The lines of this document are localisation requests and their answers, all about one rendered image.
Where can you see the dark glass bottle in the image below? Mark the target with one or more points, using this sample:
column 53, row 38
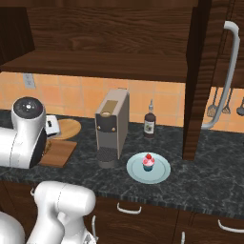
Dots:
column 149, row 125

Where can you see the hanging metal ladle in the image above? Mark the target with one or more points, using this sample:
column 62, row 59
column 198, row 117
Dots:
column 240, row 110

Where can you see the white wall outlet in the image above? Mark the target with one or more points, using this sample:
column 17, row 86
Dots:
column 29, row 81

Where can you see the open wooden cabinet door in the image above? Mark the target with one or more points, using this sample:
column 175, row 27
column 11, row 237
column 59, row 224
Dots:
column 197, row 79

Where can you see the hanging metal whisk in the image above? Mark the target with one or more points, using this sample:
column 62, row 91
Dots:
column 226, row 108

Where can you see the grey coffee machine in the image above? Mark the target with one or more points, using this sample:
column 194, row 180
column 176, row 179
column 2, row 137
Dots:
column 112, row 127

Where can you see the round light wooden board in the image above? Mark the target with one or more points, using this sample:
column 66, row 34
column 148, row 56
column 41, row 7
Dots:
column 68, row 128

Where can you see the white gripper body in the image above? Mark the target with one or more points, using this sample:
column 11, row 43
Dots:
column 54, row 126

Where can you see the pink cupcake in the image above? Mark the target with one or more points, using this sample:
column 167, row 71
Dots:
column 148, row 162

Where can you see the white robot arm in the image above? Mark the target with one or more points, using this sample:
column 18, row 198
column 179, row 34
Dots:
column 24, row 143

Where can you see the hanging slotted spatula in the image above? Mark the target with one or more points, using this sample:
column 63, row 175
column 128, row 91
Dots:
column 212, row 109

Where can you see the dark wooden drawer front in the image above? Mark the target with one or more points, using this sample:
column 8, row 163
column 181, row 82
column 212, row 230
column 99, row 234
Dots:
column 206, row 230
column 152, row 227

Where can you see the light blue plate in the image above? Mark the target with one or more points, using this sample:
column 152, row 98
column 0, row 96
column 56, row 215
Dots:
column 158, row 173

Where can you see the rectangular brown cutting board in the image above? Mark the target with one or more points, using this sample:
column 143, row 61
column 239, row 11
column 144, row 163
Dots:
column 58, row 154

